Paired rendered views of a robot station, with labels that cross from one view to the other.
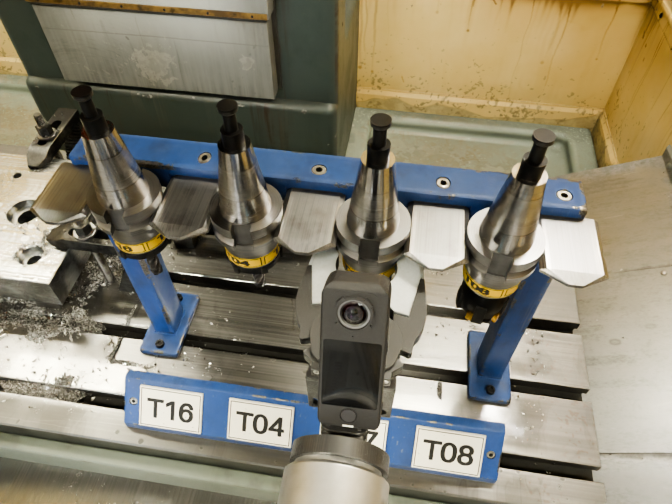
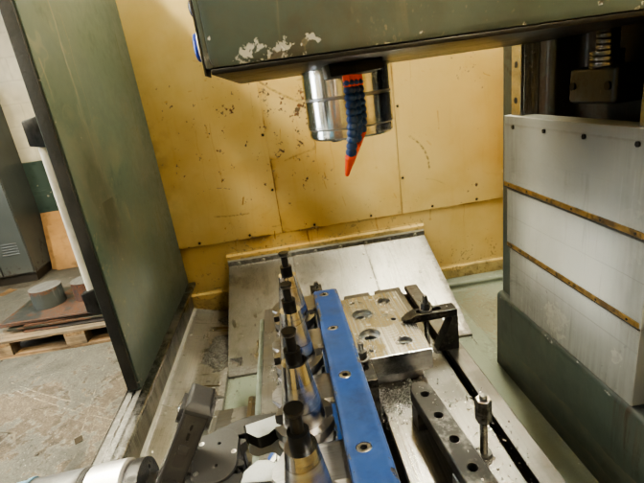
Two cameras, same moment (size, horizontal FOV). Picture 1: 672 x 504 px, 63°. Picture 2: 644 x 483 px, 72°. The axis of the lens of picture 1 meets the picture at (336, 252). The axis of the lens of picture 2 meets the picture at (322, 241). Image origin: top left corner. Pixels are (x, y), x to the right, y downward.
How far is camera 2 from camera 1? 49 cm
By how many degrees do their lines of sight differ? 68
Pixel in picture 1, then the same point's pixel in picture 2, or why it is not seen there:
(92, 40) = (529, 283)
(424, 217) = (326, 451)
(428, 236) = not seen: hidden behind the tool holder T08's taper
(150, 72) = (552, 323)
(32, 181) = (393, 325)
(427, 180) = (360, 435)
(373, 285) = (190, 400)
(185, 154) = (332, 320)
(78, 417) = not seen: hidden behind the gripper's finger
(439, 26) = not seen: outside the picture
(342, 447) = (131, 470)
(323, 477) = (113, 466)
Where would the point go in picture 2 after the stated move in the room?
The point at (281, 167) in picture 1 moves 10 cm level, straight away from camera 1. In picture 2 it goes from (338, 357) to (407, 333)
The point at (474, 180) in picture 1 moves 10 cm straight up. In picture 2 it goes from (377, 469) to (365, 372)
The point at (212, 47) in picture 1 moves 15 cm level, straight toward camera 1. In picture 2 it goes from (594, 328) to (545, 356)
